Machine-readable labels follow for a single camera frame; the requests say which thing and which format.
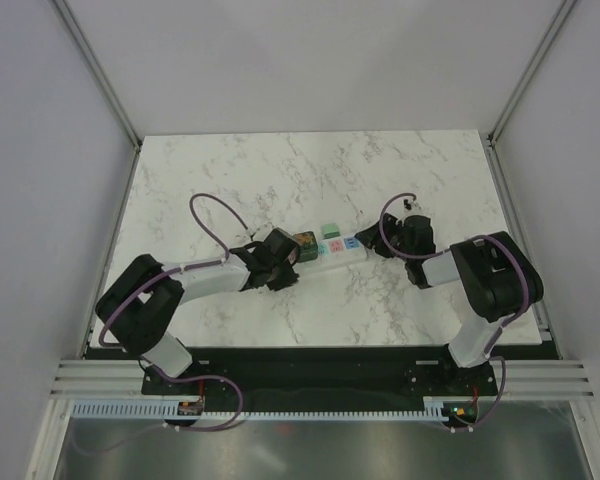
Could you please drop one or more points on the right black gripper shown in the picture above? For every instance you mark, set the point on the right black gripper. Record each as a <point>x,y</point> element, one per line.
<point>371,235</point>

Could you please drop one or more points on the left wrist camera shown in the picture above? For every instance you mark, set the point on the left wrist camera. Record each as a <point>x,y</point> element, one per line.
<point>253,232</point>

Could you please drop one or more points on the white slotted cable duct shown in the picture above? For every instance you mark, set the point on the white slotted cable duct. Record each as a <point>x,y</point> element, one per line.
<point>172,410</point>

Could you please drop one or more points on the light green cube plug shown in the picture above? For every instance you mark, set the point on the light green cube plug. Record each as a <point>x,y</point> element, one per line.
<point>329,231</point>

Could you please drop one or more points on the dark green cube plug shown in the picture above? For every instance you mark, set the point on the dark green cube plug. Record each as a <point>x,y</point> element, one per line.
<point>308,246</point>

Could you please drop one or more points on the white power strip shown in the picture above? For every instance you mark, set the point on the white power strip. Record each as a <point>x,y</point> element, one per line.
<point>334,253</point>

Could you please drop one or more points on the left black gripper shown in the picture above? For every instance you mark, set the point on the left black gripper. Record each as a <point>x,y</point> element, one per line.
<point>286,281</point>

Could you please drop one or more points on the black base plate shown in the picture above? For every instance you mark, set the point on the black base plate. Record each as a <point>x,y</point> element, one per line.
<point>437,355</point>

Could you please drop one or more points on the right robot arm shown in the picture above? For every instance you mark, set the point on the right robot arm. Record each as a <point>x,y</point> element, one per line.
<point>499,281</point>

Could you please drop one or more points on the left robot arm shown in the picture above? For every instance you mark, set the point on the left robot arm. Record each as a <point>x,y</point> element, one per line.
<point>138,308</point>

